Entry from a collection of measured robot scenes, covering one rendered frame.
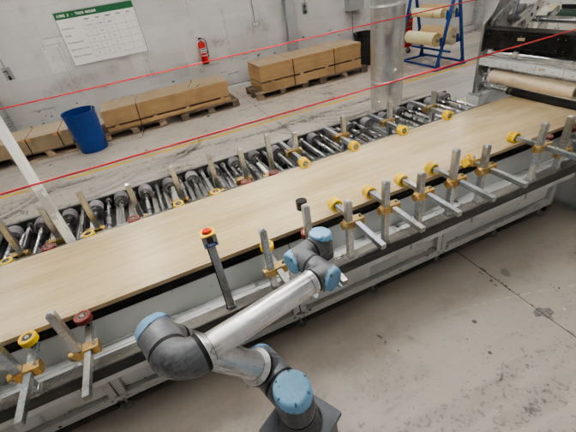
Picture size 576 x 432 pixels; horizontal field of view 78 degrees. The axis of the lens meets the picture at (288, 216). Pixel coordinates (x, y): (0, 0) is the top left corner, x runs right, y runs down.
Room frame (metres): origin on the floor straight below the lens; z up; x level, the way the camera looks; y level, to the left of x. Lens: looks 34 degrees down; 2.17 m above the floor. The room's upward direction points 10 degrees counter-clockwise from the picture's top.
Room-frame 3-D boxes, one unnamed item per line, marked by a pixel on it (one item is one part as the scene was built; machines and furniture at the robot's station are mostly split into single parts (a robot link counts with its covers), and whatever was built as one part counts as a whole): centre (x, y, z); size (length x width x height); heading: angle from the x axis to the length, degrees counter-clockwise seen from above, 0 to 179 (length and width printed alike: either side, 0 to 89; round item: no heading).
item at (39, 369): (1.07, 1.31, 0.83); 0.13 x 0.06 x 0.05; 108
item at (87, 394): (1.10, 1.03, 0.81); 0.43 x 0.03 x 0.04; 18
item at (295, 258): (1.05, -0.03, 1.25); 0.12 x 0.12 x 0.09; 35
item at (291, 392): (0.77, 0.10, 0.79); 0.17 x 0.15 x 0.18; 35
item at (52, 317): (1.14, 1.09, 0.87); 0.03 x 0.03 x 0.48; 18
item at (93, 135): (6.36, 3.23, 0.36); 0.59 x 0.57 x 0.73; 18
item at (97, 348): (1.15, 1.07, 0.81); 0.13 x 0.06 x 0.05; 108
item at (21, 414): (1.02, 1.27, 0.83); 0.43 x 0.03 x 0.04; 18
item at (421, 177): (1.77, -0.81, 0.86); 0.03 x 0.03 x 0.48; 18
